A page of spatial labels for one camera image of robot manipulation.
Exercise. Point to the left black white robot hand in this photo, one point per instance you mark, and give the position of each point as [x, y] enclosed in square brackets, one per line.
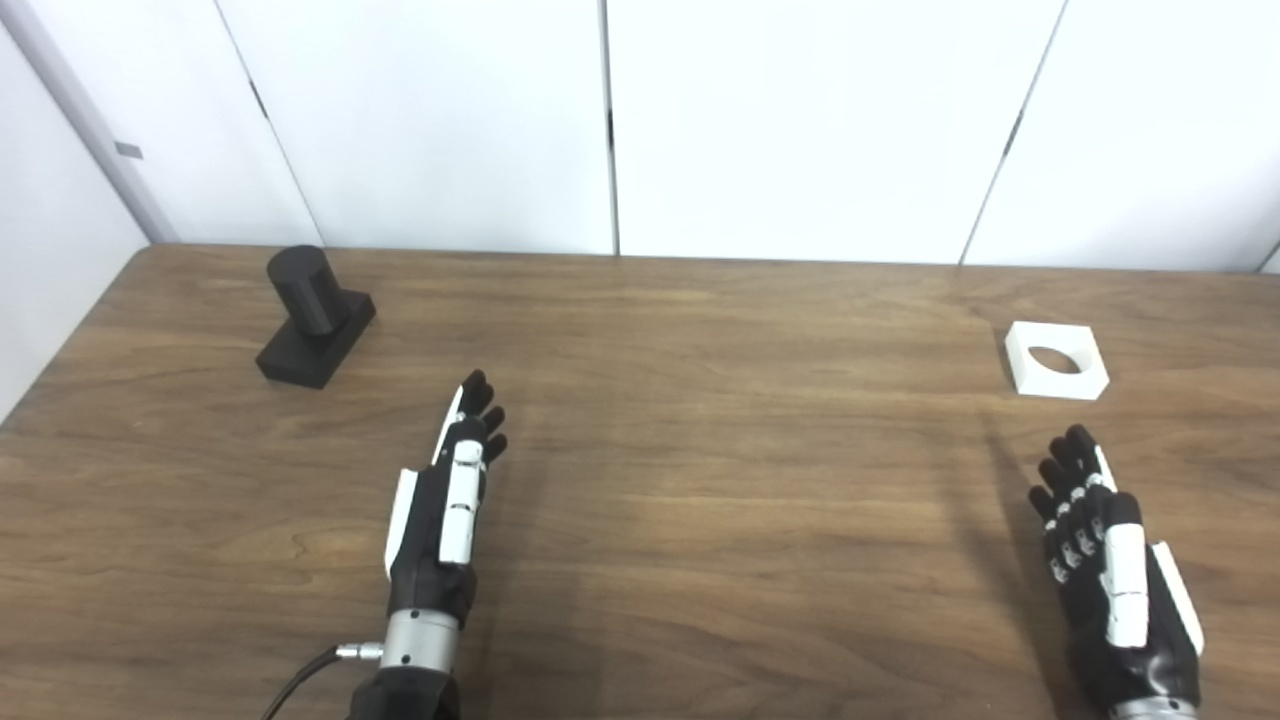
[461, 500]

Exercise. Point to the grey partition post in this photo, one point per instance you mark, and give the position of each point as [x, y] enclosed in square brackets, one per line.
[90, 120]

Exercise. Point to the black peg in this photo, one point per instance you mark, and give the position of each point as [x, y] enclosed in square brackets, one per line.
[310, 300]

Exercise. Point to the small grey tag on post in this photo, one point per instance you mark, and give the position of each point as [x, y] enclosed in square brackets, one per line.
[128, 150]

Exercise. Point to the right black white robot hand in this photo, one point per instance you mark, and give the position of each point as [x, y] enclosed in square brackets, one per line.
[1125, 570]

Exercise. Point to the white square piece with hole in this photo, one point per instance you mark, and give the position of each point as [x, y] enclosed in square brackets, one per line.
[1030, 372]

